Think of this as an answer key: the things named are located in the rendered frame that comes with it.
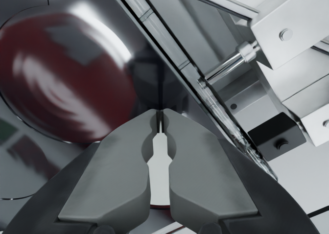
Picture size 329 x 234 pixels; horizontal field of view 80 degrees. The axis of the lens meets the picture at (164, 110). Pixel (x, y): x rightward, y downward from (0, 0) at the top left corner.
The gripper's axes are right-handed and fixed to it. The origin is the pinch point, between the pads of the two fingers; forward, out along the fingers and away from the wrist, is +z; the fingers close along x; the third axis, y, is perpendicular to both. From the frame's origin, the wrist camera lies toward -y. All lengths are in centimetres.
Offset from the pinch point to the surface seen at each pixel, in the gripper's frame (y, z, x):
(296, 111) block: 1.3, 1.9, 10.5
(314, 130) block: 2.5, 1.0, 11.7
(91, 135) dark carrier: 2.9, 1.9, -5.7
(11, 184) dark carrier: 8.2, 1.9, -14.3
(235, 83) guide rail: 1.5, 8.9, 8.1
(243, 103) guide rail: 2.9, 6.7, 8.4
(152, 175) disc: 7.5, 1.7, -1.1
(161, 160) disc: 5.7, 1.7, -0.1
